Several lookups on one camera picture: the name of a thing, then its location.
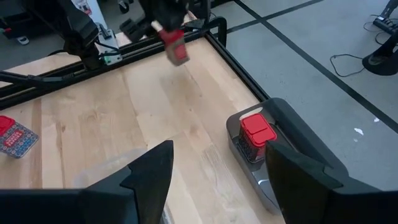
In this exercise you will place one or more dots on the white panel with red label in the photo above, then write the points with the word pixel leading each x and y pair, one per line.
pixel 90 9

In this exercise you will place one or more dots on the grey metal base plate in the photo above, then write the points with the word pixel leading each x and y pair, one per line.
pixel 104 48

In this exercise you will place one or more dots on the black caster wheel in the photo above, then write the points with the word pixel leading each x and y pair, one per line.
pixel 124 5

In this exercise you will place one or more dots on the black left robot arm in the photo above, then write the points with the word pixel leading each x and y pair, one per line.
pixel 79 31

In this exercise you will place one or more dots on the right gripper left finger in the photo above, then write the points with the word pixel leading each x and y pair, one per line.
pixel 140 193

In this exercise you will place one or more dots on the red-lidded spice tin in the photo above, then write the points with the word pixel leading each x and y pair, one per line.
pixel 15 140
pixel 175 46
pixel 256 127

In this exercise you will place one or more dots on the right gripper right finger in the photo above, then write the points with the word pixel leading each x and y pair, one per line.
pixel 311 199

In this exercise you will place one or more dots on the black stand base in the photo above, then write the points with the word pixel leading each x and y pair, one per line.
pixel 381 62

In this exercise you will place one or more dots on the white paper scrap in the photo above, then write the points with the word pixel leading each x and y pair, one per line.
pixel 359 131
pixel 376 119

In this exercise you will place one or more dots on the dark grey plastic bin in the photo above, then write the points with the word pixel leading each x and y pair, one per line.
pixel 231 137

